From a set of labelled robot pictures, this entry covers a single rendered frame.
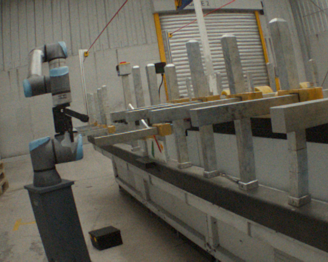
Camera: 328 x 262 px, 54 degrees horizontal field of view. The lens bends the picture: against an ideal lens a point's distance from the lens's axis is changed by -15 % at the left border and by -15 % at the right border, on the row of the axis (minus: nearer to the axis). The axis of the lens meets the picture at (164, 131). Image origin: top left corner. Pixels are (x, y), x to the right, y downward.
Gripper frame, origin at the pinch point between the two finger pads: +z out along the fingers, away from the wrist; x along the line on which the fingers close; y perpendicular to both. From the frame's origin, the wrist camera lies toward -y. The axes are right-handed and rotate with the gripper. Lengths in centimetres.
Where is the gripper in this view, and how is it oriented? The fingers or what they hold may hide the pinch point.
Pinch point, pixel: (74, 149)
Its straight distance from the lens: 160.5
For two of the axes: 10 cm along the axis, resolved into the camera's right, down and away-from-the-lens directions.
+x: 3.4, 0.4, -9.4
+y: -9.3, 1.7, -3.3
